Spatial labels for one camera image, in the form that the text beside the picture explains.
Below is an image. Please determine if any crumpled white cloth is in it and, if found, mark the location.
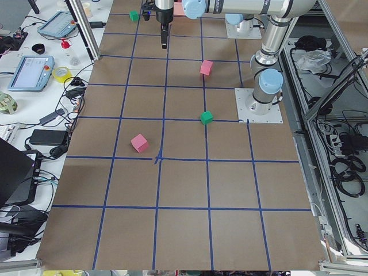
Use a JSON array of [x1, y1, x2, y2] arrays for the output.
[[296, 50, 331, 74]]

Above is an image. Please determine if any pink cube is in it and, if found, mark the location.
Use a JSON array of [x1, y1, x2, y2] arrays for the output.
[[200, 60, 214, 76], [131, 133, 149, 153]]

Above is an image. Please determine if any pink cube upper left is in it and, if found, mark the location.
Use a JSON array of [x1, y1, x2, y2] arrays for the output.
[[200, 60, 214, 76]]

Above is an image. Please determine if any green cube near gripper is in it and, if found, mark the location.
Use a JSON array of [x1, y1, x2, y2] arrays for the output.
[[129, 10, 140, 22]]

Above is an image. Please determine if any green cube lower left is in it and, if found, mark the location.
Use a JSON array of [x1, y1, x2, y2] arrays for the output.
[[200, 110, 213, 125]]

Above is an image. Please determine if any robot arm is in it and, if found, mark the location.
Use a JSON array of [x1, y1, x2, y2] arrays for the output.
[[141, 1, 254, 35], [181, 0, 315, 116]]

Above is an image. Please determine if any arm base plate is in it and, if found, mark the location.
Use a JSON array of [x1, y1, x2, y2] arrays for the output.
[[235, 88, 283, 124], [225, 14, 263, 40]]

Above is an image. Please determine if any black cable bundle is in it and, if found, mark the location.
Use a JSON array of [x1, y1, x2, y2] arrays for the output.
[[329, 155, 366, 199]]

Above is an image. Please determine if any red small object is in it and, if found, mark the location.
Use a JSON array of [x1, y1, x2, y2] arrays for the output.
[[61, 39, 71, 49]]

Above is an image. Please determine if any yellow tape roll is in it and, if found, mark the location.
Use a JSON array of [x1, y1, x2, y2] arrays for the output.
[[52, 67, 72, 83]]

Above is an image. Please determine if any black power adapter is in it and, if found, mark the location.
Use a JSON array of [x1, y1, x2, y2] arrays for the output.
[[29, 129, 67, 146]]

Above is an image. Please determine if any teach pendant far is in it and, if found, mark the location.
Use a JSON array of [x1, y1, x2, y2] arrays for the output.
[[37, 11, 76, 39]]

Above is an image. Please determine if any teach pendant near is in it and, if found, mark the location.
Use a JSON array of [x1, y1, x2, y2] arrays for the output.
[[7, 56, 55, 92]]

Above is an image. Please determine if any teach pendant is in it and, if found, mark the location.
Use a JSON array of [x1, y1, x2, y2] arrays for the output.
[[37, 11, 76, 39], [7, 56, 55, 92]]

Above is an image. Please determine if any black laptop computer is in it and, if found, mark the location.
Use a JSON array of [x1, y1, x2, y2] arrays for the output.
[[1, 139, 41, 207]]

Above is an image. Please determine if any green tape roll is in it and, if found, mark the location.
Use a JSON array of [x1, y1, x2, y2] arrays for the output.
[[0, 92, 18, 114]]

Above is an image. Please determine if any pink cube lower centre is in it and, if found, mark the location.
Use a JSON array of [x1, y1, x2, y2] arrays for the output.
[[131, 133, 149, 153]]

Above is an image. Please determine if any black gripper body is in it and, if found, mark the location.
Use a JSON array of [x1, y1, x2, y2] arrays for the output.
[[141, 0, 155, 21], [155, 0, 174, 29]]

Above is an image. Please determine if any aluminium frame post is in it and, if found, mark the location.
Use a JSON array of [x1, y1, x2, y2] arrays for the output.
[[65, 0, 100, 62]]

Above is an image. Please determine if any grey usb hub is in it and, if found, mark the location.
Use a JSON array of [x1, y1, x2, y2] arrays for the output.
[[39, 109, 65, 125]]

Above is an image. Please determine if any black bowl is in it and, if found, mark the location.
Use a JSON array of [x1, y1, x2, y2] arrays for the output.
[[31, 43, 45, 55]]

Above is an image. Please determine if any pink plastic tray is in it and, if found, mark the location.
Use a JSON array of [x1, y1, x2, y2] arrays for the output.
[[174, 2, 185, 16]]

